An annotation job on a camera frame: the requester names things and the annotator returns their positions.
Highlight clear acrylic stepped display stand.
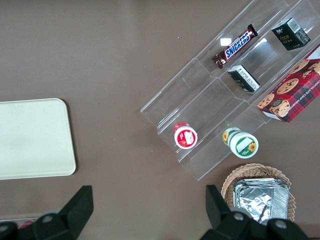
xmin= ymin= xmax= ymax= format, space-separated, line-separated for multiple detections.
xmin=139 ymin=0 xmax=320 ymax=182

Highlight light wicker basket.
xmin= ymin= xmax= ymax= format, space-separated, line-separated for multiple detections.
xmin=220 ymin=163 xmax=296 ymax=223

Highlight Snickers chocolate bar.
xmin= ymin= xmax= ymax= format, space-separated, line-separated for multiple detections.
xmin=211 ymin=23 xmax=259 ymax=70

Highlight black Face carton box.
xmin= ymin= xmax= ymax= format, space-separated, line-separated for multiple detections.
xmin=271 ymin=17 xmax=312 ymax=52

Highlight green sunflower lid jar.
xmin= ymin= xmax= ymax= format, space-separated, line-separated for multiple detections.
xmin=222 ymin=126 xmax=259 ymax=160

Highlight silver foil packets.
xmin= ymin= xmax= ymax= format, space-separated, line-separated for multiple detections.
xmin=232 ymin=177 xmax=292 ymax=226

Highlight small black box white label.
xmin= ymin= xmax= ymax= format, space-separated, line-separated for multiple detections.
xmin=227 ymin=64 xmax=261 ymax=94

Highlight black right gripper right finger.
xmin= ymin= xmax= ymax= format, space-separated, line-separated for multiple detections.
xmin=199 ymin=184 xmax=311 ymax=240

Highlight cream rectangular plastic tray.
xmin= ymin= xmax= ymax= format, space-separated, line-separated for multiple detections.
xmin=0 ymin=97 xmax=77 ymax=180

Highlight red chocolate chip cookie box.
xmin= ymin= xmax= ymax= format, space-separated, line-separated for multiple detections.
xmin=256 ymin=44 xmax=320 ymax=124

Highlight red lid small jar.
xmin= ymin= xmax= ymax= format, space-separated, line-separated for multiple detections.
xmin=173 ymin=121 xmax=199 ymax=150

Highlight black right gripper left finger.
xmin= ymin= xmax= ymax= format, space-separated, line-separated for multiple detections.
xmin=0 ymin=184 xmax=94 ymax=240

